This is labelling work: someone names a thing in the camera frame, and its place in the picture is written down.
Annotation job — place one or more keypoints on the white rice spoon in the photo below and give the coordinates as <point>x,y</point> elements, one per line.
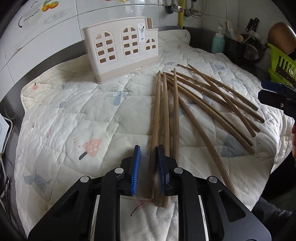
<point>231,29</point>

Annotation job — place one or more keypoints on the cream quilted mat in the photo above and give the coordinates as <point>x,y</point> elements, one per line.
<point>74,126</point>

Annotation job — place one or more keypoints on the black utensil pot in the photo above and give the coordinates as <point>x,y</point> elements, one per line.
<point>249,51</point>

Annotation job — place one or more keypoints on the green plastic basket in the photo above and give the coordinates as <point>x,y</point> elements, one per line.
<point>282,68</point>

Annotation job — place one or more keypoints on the person's right hand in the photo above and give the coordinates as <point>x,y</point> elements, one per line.
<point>294,141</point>

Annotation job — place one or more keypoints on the white microwave oven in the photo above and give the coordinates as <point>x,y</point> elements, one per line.
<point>4,130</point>

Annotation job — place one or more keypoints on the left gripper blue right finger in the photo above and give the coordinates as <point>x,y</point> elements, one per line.
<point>176,181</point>

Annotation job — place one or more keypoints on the beige plastic utensil holder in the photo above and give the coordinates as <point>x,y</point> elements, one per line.
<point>119,47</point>

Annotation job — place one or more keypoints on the teal soap bottle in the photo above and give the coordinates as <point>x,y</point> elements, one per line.
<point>218,43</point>

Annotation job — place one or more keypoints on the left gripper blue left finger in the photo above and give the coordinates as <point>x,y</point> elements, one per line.
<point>121,181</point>

